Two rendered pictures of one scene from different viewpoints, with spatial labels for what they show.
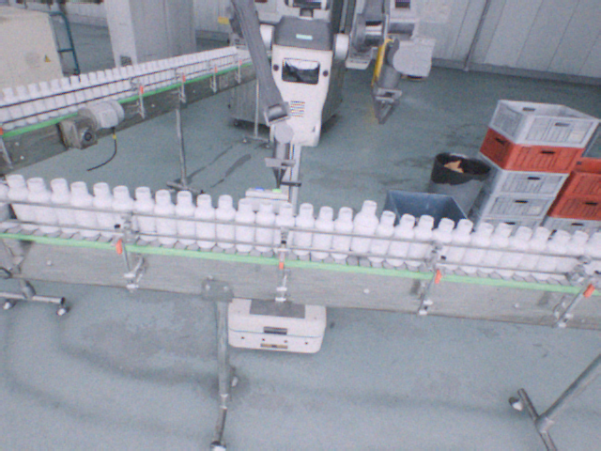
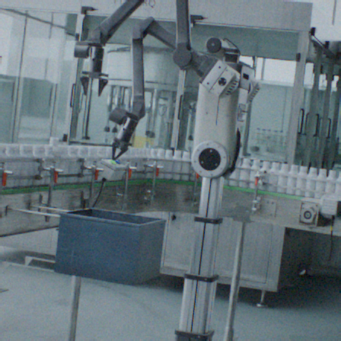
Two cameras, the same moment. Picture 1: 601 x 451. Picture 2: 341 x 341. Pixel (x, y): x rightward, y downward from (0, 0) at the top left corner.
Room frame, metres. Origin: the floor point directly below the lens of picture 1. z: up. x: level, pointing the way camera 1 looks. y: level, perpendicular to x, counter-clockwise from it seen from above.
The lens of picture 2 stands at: (2.65, -3.70, 1.31)
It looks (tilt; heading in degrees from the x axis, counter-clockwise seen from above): 3 degrees down; 109
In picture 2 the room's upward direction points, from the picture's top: 7 degrees clockwise
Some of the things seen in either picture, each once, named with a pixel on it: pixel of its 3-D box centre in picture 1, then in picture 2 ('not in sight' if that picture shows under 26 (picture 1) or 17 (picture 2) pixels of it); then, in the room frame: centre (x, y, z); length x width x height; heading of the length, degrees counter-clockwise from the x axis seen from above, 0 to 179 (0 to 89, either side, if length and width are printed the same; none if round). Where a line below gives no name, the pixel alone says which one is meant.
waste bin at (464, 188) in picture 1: (449, 196); not in sight; (2.79, -1.26, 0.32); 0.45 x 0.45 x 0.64
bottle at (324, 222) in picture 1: (322, 232); (62, 164); (0.88, -0.07, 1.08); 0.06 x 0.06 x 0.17
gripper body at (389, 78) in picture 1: (389, 78); (95, 68); (1.04, -0.19, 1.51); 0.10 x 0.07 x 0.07; 2
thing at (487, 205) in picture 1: (505, 195); not in sight; (2.92, -1.80, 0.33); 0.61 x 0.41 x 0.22; 99
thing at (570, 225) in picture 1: (560, 217); not in sight; (3.05, -2.49, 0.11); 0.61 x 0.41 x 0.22; 96
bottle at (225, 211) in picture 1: (225, 222); (88, 164); (0.87, 0.23, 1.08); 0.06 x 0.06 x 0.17
